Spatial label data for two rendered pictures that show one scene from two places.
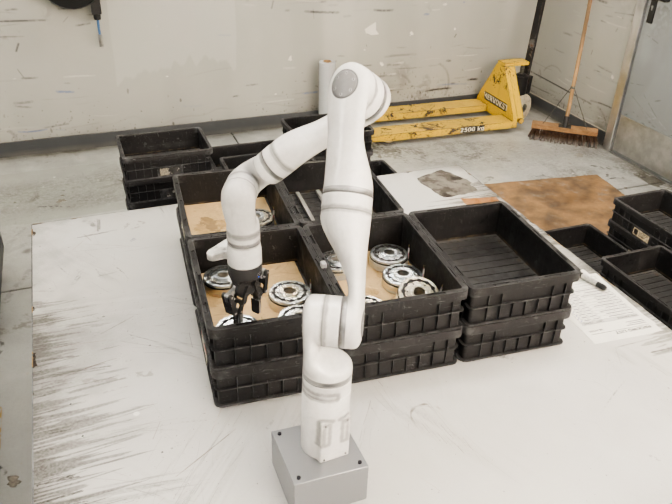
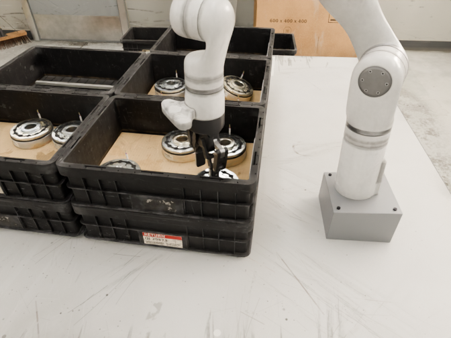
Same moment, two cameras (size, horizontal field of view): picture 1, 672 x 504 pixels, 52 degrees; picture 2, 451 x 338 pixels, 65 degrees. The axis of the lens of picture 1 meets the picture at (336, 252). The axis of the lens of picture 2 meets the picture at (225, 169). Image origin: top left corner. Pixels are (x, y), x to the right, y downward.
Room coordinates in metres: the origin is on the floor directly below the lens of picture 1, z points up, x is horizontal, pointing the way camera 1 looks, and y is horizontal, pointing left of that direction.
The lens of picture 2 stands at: (0.96, 0.72, 1.36)
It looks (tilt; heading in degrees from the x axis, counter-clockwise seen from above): 39 degrees down; 296
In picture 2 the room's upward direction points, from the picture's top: straight up
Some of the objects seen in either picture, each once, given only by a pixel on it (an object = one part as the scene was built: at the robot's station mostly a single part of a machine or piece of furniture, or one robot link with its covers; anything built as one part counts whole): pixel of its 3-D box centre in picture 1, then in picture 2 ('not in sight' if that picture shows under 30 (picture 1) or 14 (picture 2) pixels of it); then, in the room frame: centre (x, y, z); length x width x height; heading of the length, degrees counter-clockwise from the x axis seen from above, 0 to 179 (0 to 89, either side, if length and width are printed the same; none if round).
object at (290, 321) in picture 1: (260, 275); (172, 136); (1.36, 0.18, 0.92); 0.40 x 0.30 x 0.02; 18
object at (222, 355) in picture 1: (261, 293); (174, 155); (1.36, 0.18, 0.87); 0.40 x 0.30 x 0.11; 18
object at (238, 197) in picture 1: (241, 210); (207, 44); (1.25, 0.20, 1.15); 0.09 x 0.07 x 0.15; 177
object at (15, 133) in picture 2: (256, 217); (31, 129); (1.76, 0.24, 0.86); 0.10 x 0.10 x 0.01
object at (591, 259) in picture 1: (585, 273); not in sight; (2.47, -1.06, 0.26); 0.40 x 0.30 x 0.23; 22
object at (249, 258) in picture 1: (237, 246); (195, 98); (1.27, 0.21, 1.05); 0.11 x 0.09 x 0.06; 58
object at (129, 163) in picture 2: (223, 276); (117, 173); (1.44, 0.28, 0.86); 0.10 x 0.10 x 0.01
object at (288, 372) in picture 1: (262, 329); (178, 188); (1.36, 0.18, 0.76); 0.40 x 0.30 x 0.12; 18
